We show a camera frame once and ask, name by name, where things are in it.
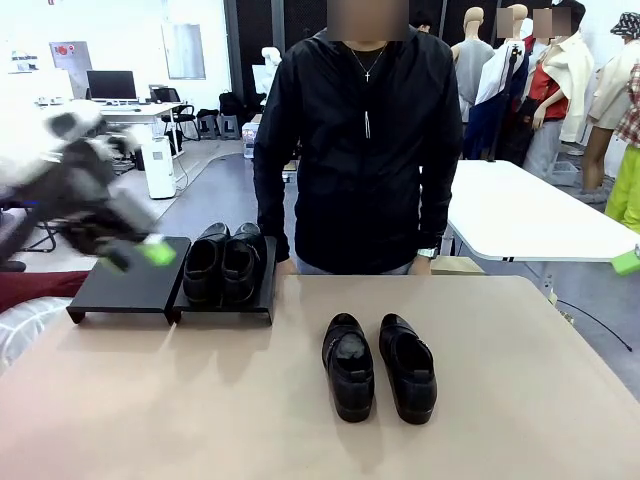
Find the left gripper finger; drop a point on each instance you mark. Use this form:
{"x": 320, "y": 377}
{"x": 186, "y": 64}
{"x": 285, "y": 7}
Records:
{"x": 117, "y": 259}
{"x": 159, "y": 251}

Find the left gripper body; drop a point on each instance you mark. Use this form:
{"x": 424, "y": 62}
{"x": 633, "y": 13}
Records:
{"x": 95, "y": 200}

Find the black leather buckle shoe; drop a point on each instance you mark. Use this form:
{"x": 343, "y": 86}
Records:
{"x": 410, "y": 385}
{"x": 242, "y": 275}
{"x": 202, "y": 270}
{"x": 350, "y": 380}

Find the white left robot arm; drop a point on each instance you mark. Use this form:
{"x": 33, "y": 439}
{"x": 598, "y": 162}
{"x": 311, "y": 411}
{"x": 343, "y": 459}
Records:
{"x": 20, "y": 172}

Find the person's left forearm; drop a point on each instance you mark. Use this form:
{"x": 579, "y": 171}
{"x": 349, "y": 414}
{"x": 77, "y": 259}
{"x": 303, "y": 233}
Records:
{"x": 435, "y": 220}

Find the person's right forearm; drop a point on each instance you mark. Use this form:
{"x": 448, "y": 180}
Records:
{"x": 272, "y": 230}

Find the black shoe stand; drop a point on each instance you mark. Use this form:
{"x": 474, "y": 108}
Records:
{"x": 225, "y": 311}
{"x": 130, "y": 280}

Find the person's right hand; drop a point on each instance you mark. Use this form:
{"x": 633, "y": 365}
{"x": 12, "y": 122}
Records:
{"x": 287, "y": 266}

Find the person's left hand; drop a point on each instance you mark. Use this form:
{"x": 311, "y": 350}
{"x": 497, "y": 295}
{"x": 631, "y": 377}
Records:
{"x": 422, "y": 266}

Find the black computer tower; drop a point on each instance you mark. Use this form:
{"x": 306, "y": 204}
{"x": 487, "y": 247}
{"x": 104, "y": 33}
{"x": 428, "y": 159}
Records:
{"x": 138, "y": 157}

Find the white air purifier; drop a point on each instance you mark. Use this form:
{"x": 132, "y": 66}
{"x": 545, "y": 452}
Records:
{"x": 159, "y": 175}

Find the neon yellow trousers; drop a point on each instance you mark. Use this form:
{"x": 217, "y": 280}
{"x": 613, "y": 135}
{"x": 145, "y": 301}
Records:
{"x": 625, "y": 190}

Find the red cloth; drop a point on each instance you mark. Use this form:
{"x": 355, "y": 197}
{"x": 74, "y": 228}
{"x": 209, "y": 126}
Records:
{"x": 45, "y": 290}

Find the white office desk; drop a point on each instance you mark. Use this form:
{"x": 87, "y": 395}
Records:
{"x": 130, "y": 112}

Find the white plastic wrap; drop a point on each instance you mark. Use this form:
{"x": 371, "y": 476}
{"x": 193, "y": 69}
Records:
{"x": 25, "y": 325}

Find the black computer monitor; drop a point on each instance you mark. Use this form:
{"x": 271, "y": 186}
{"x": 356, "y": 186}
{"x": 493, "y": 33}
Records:
{"x": 111, "y": 85}

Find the white folding table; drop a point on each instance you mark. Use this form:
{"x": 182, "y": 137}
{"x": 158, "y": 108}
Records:
{"x": 525, "y": 210}

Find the black office chair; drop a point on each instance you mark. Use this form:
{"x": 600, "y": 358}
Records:
{"x": 166, "y": 95}

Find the small grey stool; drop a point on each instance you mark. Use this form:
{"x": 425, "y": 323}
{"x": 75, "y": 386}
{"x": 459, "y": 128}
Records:
{"x": 207, "y": 122}
{"x": 230, "y": 122}

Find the grey panel with red sign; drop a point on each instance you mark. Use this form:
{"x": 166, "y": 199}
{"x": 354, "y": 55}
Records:
{"x": 70, "y": 65}

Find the clear storage box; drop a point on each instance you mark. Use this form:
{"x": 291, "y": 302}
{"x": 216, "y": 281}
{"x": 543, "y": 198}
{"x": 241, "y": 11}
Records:
{"x": 248, "y": 140}

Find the black backpack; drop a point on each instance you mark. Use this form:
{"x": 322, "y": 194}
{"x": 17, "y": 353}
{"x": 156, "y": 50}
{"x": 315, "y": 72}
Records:
{"x": 232, "y": 105}

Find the cardboard box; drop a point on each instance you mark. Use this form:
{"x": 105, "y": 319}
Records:
{"x": 460, "y": 267}

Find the mannequin with bucket hat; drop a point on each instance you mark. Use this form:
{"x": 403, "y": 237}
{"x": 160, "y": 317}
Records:
{"x": 612, "y": 85}

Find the mannequin in red top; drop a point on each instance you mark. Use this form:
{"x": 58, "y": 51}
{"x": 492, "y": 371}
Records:
{"x": 545, "y": 85}

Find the silver wristwatch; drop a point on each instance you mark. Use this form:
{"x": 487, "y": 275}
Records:
{"x": 427, "y": 253}

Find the person in black jacket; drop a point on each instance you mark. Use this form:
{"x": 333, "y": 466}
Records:
{"x": 360, "y": 175}

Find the white mannequin bust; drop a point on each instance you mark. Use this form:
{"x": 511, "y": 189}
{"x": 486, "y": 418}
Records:
{"x": 271, "y": 60}

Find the mannequin in white blue jacket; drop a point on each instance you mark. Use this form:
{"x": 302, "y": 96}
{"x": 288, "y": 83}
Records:
{"x": 495, "y": 80}

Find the mannequin in grey tank top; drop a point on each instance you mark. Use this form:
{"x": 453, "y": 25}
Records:
{"x": 472, "y": 65}

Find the background person black hair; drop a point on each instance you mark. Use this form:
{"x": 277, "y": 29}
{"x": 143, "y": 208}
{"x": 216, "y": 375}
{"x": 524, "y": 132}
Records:
{"x": 425, "y": 20}

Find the wall whiteboard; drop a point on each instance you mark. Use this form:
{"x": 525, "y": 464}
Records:
{"x": 184, "y": 50}

